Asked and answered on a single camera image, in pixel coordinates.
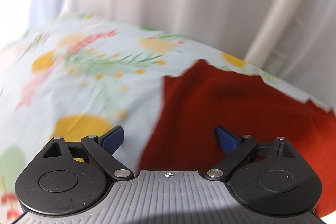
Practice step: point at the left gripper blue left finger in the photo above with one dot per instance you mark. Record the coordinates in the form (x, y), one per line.
(112, 139)

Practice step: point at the red knitted cardigan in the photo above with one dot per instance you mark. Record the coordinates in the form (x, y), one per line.
(205, 97)

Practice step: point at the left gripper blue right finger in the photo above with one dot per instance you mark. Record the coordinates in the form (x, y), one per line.
(227, 141)

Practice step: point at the floral white bed sheet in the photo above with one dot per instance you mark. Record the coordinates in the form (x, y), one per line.
(81, 75)

